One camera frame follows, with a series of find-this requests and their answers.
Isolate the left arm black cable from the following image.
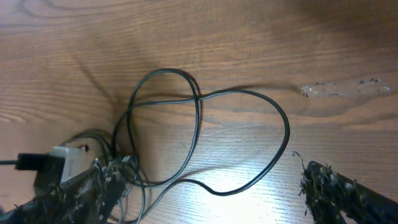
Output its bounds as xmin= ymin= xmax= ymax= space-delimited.
xmin=0 ymin=152 xmax=66 ymax=172

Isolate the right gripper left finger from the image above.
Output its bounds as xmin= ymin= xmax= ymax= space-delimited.
xmin=1 ymin=161 xmax=126 ymax=224

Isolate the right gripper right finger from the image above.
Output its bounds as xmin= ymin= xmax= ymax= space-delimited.
xmin=300 ymin=161 xmax=397 ymax=224

